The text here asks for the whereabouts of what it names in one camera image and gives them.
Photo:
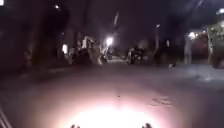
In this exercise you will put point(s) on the street lamp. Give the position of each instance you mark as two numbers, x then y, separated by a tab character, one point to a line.
109	41

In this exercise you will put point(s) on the tree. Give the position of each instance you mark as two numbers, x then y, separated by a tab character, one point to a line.
216	43

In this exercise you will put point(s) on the robot's own part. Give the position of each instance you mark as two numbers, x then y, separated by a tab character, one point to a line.
146	126
75	126

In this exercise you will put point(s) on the dark vehicle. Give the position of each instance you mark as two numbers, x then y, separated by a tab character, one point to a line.
136	55

